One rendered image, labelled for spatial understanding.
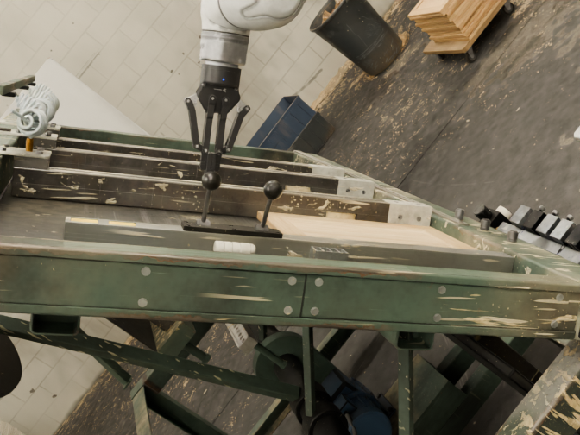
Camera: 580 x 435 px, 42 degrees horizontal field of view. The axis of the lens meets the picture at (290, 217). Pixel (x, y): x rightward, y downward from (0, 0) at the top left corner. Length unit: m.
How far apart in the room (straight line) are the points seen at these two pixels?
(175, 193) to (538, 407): 0.96
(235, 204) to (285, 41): 5.34
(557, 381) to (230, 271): 0.72
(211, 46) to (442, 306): 0.63
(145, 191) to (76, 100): 3.70
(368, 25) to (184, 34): 1.73
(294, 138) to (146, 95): 1.53
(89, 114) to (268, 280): 4.37
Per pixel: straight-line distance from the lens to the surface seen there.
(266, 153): 3.42
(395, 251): 1.61
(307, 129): 6.19
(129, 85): 6.97
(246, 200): 1.93
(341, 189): 2.46
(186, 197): 1.91
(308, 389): 2.32
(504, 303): 1.46
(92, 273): 1.24
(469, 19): 5.08
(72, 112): 5.57
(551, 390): 1.63
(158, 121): 7.01
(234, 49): 1.44
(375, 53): 6.30
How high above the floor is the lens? 1.86
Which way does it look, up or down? 19 degrees down
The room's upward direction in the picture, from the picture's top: 51 degrees counter-clockwise
